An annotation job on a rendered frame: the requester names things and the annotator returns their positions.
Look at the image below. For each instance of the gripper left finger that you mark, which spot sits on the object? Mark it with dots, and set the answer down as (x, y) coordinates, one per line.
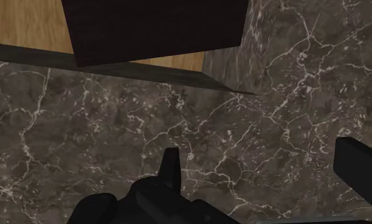
(170, 169)

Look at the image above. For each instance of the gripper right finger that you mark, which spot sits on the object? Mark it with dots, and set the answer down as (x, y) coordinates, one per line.
(362, 169)

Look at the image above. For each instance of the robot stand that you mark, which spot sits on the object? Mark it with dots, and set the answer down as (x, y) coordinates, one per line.
(154, 29)

